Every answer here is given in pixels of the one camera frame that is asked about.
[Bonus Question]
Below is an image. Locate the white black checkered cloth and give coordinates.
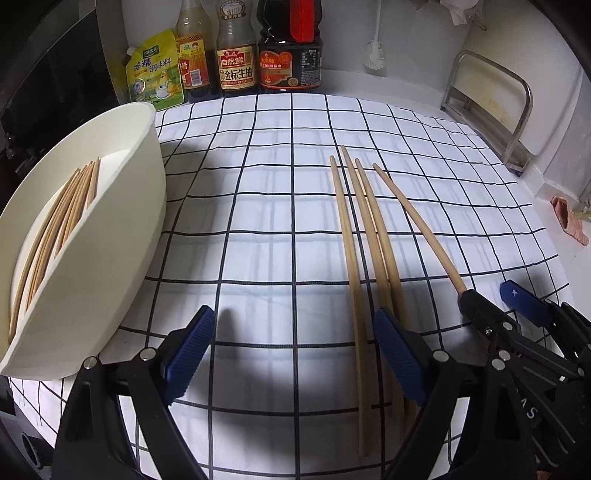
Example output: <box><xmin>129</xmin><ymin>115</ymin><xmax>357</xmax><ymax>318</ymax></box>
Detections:
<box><xmin>7</xmin><ymin>92</ymin><xmax>573</xmax><ymax>480</ymax></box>

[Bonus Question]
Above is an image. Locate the white hanging rag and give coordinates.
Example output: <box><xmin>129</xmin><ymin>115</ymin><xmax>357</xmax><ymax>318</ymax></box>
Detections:
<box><xmin>436</xmin><ymin>0</ymin><xmax>485</xmax><ymax>31</ymax></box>

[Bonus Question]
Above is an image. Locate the white plastic basin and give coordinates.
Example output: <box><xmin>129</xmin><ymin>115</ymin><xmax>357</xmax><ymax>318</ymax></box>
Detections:
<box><xmin>0</xmin><ymin>102</ymin><xmax>168</xmax><ymax>380</ymax></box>

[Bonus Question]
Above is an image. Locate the yellow green seasoning pouch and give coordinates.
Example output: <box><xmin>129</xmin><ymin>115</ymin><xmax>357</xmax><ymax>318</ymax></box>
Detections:
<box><xmin>126</xmin><ymin>29</ymin><xmax>186</xmax><ymax>112</ymax></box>

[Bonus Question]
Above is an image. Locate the yellow cap seasoning bottle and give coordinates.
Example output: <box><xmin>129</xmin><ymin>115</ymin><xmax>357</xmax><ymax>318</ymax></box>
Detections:
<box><xmin>175</xmin><ymin>0</ymin><xmax>221</xmax><ymax>103</ymax></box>

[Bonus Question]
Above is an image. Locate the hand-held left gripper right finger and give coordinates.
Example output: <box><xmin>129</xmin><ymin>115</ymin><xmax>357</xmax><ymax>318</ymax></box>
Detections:
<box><xmin>373</xmin><ymin>307</ymin><xmax>539</xmax><ymax>480</ymax></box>

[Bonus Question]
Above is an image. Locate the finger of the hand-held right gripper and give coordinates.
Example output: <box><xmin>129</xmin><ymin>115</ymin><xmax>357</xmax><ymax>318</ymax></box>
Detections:
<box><xmin>458</xmin><ymin>288</ymin><xmax>525</xmax><ymax>360</ymax></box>
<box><xmin>500</xmin><ymin>279</ymin><xmax>591</xmax><ymax>343</ymax></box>

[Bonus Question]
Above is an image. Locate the clear soy sauce bottle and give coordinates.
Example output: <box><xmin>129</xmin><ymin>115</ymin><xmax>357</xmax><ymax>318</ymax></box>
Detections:
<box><xmin>215</xmin><ymin>0</ymin><xmax>258</xmax><ymax>95</ymax></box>

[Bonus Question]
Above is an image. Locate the pile of wooden chopsticks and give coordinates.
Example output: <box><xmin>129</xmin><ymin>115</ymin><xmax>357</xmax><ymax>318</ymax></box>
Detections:
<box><xmin>8</xmin><ymin>157</ymin><xmax>101</xmax><ymax>344</ymax></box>

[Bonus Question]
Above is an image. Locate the pink cloth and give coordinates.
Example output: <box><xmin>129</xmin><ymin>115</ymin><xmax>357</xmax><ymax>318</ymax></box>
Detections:
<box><xmin>550</xmin><ymin>195</ymin><xmax>591</xmax><ymax>246</ymax></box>

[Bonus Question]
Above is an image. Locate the black kitchen appliance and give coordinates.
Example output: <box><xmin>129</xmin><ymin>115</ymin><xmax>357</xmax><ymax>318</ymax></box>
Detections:
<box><xmin>0</xmin><ymin>0</ymin><xmax>132</xmax><ymax>217</ymax></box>

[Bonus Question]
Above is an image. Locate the wooden chopstick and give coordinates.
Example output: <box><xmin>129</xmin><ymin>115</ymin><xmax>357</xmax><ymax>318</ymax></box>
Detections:
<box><xmin>341</xmin><ymin>145</ymin><xmax>407</xmax><ymax>435</ymax></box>
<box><xmin>372</xmin><ymin>162</ymin><xmax>468</xmax><ymax>296</ymax></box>
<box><xmin>353</xmin><ymin>158</ymin><xmax>419</xmax><ymax>428</ymax></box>
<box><xmin>329</xmin><ymin>156</ymin><xmax>374</xmax><ymax>457</ymax></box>

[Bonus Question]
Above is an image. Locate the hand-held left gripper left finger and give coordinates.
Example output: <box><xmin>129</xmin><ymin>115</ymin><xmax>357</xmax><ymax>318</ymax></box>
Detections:
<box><xmin>54</xmin><ymin>305</ymin><xmax>217</xmax><ymax>480</ymax></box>

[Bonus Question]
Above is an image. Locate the metal rack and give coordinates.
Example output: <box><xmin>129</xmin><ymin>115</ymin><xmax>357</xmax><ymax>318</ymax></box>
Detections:
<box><xmin>441</xmin><ymin>50</ymin><xmax>534</xmax><ymax>178</ymax></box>

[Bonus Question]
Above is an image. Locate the large dark soy sauce bottle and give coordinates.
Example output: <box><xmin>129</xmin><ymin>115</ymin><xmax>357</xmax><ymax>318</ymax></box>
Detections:
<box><xmin>256</xmin><ymin>0</ymin><xmax>324</xmax><ymax>94</ymax></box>

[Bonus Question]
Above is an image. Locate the white hanging brush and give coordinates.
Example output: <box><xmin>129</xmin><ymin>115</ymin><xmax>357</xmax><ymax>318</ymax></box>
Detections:
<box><xmin>362</xmin><ymin>0</ymin><xmax>385</xmax><ymax>71</ymax></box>

